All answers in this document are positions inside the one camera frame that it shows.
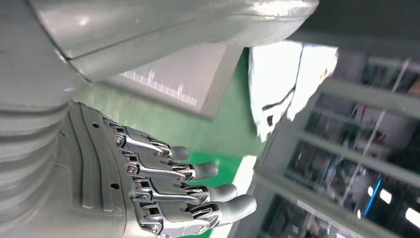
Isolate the green conveyor belt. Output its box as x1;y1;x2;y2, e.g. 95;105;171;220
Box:
183;151;247;238

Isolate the white parcel black print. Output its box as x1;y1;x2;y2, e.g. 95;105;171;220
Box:
248;41;339;142

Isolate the black scanner column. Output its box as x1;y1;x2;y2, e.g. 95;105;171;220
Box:
287;0;420;53

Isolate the black scanner base plate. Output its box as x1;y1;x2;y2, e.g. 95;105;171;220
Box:
102;43;245;119

